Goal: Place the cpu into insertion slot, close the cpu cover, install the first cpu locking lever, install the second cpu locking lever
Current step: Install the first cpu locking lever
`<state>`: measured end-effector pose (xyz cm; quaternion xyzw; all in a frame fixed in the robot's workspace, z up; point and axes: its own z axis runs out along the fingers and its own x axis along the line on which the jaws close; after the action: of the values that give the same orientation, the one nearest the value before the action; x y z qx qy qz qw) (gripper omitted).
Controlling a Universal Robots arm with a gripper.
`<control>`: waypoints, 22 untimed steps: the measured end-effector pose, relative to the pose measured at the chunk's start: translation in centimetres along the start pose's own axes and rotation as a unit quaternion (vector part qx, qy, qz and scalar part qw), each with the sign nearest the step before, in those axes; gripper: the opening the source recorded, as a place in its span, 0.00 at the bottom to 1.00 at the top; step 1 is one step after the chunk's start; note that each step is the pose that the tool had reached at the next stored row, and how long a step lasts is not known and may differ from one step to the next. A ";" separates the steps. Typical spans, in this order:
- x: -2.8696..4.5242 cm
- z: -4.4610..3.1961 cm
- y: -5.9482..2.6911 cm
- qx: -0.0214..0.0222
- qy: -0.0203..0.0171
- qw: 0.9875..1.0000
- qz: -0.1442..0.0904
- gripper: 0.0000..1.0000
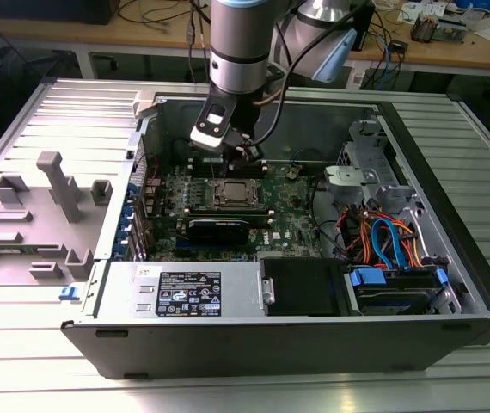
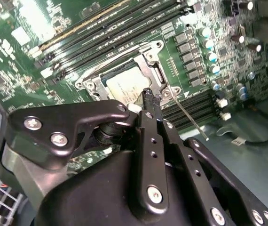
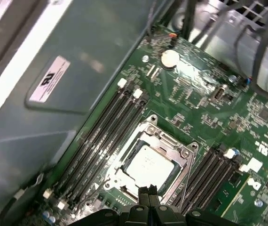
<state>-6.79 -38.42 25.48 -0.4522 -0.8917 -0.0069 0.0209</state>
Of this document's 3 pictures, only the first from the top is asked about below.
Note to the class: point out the silver CPU with green edge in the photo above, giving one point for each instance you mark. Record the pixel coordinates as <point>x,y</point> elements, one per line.
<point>235,189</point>

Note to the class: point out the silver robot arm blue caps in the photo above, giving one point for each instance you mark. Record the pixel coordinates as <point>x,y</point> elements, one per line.
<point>236,51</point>

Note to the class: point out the black RAM slot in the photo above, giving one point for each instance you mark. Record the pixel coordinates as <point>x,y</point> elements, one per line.
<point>202,172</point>
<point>228,211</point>
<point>202,162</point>
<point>259,218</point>

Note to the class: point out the CPU socket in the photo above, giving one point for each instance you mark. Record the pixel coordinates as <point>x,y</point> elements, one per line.
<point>216,204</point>

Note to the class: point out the silver coin battery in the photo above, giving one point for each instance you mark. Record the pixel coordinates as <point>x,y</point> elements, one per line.
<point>290,174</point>

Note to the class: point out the green motherboard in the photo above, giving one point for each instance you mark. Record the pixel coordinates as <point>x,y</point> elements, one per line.
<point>288,215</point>

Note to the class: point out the pale case latch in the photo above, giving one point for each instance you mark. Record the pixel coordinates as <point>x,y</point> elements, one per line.
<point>144,103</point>

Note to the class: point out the black graphics card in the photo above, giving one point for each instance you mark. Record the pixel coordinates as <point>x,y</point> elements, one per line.
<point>217,232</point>

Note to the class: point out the silver rear port block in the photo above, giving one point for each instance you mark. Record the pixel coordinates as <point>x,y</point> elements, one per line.
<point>151,185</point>

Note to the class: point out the silver drive cage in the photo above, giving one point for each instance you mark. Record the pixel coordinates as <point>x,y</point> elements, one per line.
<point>363,142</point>

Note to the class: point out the blue card retention clip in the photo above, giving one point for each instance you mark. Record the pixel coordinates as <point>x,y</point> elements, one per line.
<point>119,251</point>
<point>132,189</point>
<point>122,234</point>
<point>127,211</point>

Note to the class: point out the black tower unit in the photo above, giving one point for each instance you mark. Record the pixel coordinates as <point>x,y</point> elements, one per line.
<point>365,30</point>

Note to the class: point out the small black power adapter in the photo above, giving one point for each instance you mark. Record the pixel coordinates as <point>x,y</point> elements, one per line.
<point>399,46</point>

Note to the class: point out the wooden workbench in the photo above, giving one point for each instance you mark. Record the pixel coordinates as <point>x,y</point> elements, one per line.
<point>99,32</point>

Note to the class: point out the copper coil transformer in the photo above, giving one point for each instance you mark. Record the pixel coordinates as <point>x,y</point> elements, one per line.
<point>423,28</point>

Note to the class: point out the silver power supply with label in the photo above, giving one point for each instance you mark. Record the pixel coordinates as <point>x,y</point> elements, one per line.
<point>120,284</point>

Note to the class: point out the white printed box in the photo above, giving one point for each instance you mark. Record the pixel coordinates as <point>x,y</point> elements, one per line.
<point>421,10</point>

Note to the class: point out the black box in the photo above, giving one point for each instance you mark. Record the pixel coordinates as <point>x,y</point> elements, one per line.
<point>56,10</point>

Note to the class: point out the black and silver PC case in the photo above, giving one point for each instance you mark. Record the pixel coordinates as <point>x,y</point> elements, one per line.
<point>271,344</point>

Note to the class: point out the hard disk in blue carrier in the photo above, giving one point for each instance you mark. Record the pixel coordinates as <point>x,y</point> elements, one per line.
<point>399,297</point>

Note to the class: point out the grey parts rack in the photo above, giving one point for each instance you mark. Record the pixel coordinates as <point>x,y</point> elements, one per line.
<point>34,232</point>

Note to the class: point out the blue plastic clip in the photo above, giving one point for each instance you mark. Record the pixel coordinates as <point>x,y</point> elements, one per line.
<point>69,294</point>

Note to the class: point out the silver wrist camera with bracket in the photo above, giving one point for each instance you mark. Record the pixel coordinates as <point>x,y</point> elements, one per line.
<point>212,125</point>

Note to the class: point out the silver round-topped bracket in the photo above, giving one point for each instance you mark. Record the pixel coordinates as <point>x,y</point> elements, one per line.
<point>348,178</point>

